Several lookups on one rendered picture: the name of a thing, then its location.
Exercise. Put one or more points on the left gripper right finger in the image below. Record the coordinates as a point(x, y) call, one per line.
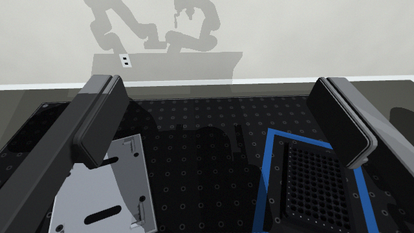
point(360, 134)

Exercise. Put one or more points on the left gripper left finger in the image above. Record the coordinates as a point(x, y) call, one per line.
point(81, 134)

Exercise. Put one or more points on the black well plate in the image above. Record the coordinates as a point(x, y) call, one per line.
point(315, 193)

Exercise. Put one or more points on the blue tape outline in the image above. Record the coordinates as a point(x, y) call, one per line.
point(265, 171)

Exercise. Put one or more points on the black perforated breadboard plate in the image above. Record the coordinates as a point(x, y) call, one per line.
point(204, 158)

